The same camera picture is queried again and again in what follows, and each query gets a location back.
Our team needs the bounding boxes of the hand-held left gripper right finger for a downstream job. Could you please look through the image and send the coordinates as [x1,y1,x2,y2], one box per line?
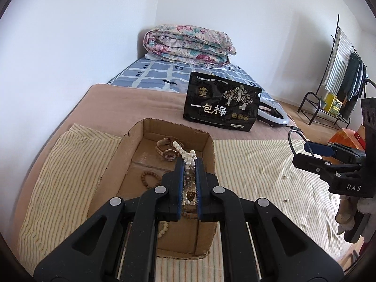
[194,157,345,282]

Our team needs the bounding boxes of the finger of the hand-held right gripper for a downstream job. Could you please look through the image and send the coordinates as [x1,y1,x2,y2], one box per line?
[304,141,365,165]
[292,153,363,183]

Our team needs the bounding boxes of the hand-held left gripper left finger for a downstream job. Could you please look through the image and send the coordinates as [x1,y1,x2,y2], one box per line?
[33,158,185,282]

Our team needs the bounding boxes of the thin black bangle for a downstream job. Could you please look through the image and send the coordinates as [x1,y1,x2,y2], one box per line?
[288,129,309,156]

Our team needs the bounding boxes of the white pearl necklace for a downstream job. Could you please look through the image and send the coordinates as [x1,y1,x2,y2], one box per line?
[172,141,198,212]

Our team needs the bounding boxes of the brown wooden bead bracelet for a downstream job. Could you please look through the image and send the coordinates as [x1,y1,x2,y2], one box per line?
[140,170,163,189]

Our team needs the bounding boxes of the brown strap wristwatch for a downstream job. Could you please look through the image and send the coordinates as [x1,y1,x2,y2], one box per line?
[155,139,179,162]

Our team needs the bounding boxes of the cardboard box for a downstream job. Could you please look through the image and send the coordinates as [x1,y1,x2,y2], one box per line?
[88,118,219,260]

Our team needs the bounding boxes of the person's right hand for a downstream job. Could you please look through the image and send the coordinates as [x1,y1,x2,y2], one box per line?
[336,195,376,227]

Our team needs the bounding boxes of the orange covered box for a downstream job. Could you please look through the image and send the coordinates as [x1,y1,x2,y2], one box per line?
[327,125,366,153]

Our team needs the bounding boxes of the yellow box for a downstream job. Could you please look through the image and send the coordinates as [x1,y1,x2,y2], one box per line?
[323,92,344,115]

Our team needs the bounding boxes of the yellow striped cloth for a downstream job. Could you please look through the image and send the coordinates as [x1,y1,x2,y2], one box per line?
[18,123,357,282]

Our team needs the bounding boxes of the dark hanging clothes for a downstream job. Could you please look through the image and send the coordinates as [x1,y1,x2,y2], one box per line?
[338,51,369,121]

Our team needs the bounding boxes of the black snack bag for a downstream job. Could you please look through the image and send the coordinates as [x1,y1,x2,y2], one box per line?
[183,71,262,133]

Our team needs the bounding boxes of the striped hanging towel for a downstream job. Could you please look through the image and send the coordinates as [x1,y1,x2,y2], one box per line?
[325,28,353,94]

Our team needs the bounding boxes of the tan blanket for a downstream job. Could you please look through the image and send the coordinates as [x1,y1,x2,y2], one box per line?
[16,84,296,241]

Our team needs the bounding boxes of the blue checkered bedsheet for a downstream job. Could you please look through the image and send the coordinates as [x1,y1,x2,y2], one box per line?
[107,56,275,106]

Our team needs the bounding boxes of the black metal clothes rack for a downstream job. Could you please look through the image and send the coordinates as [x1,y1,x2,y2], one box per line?
[297,15,376,128]

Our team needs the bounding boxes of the folded floral quilt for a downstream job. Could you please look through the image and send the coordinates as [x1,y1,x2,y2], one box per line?
[143,23,237,66]

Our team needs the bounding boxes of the black ring light cable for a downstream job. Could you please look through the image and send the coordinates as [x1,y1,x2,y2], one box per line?
[286,120,303,134]

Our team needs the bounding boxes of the white ring light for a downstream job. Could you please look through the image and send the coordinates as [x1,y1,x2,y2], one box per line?
[255,102,290,128]

